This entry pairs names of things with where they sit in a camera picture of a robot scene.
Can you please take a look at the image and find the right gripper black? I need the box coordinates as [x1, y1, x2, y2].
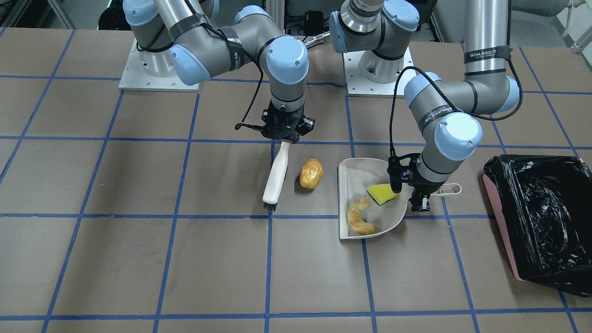
[260, 105, 316, 143]

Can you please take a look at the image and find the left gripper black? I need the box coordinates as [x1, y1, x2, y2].
[388, 154, 438, 212]

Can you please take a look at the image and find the beige plastic dustpan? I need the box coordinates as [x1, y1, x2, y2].
[337, 158, 462, 240]

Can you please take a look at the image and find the beige hand brush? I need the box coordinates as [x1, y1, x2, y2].
[262, 142, 290, 212]

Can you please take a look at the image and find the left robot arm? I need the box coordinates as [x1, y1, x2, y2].
[329, 0, 522, 211]

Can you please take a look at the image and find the bin with black bag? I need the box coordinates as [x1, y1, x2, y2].
[483, 154, 592, 297]

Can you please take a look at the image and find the yellow green sponge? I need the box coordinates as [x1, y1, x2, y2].
[366, 183, 399, 206]

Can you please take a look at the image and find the yellow toy potato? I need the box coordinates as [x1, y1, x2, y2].
[299, 158, 324, 189]

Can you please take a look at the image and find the toy croissant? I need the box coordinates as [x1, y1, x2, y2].
[347, 197, 376, 235]

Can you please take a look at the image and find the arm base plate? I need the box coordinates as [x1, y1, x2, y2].
[342, 48, 417, 98]
[118, 40, 199, 93]

